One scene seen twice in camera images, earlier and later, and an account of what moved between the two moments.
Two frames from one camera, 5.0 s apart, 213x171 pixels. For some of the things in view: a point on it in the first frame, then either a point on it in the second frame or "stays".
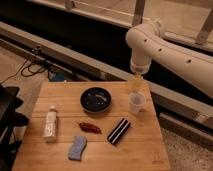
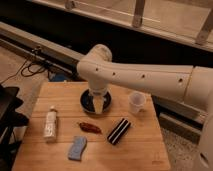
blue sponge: [76, 148] stays
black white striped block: [118, 131] stays
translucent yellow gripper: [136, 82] → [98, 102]
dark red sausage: [90, 128] stays
